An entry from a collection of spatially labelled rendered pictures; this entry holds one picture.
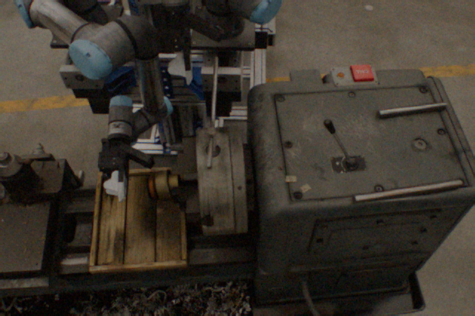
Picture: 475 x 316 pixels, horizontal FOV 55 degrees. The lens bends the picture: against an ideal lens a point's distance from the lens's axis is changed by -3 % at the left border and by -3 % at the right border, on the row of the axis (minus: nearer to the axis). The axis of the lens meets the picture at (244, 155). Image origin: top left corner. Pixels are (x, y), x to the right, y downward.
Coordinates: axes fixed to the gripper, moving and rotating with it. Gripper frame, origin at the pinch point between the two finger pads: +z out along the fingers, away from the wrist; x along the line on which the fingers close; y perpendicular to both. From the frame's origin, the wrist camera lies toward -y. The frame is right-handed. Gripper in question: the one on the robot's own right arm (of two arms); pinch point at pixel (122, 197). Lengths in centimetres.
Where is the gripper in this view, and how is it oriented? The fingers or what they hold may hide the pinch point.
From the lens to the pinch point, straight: 141.0
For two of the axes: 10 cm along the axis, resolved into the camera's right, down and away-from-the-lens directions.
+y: -10.0, 0.4, -0.9
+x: 0.6, -5.1, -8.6
